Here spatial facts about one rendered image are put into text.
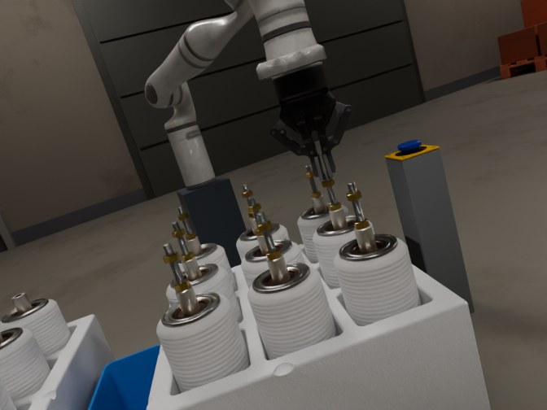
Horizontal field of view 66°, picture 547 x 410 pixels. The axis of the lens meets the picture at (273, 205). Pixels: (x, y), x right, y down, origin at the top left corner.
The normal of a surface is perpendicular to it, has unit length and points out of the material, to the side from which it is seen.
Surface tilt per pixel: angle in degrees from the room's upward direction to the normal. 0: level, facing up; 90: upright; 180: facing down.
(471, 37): 90
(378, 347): 90
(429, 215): 90
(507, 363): 0
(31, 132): 90
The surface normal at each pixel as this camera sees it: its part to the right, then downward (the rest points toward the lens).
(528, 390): -0.29, -0.93
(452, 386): 0.15, 0.18
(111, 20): 0.36, 0.11
